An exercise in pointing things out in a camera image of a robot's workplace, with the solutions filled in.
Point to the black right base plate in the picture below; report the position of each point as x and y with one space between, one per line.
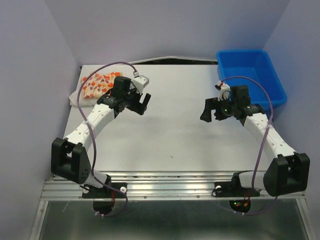
226 189

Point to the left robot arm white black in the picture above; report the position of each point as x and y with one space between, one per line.
69 157

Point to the blue plastic bin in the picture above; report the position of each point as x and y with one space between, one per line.
253 68

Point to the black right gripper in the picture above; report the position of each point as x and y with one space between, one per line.
210 104

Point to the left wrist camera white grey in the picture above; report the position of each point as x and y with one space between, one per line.
140 82

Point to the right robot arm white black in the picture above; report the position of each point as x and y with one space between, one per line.
288 171

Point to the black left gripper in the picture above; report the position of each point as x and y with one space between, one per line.
138 107

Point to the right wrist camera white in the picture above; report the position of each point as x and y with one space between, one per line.
224 91

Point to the aluminium rail frame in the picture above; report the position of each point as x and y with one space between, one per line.
170 163

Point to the orange floral patterned skirt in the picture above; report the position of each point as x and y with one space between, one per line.
99 84

